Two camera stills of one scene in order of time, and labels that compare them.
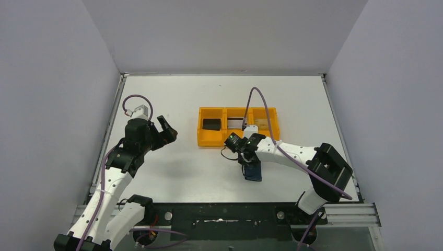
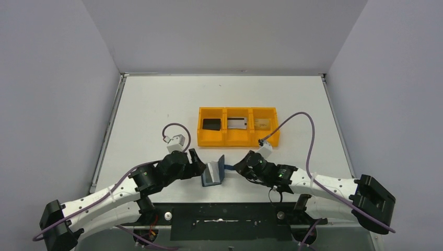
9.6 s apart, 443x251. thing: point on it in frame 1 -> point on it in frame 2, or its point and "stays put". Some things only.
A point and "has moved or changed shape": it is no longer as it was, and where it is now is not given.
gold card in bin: x=262 y=123 stays put
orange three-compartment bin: x=215 y=124 stays put
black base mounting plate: x=232 y=221 stays put
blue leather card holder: x=253 y=172 has moved or changed shape
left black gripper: x=158 y=135 -> x=193 y=165
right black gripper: x=249 y=152 -> x=244 y=165
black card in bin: x=213 y=124 stays put
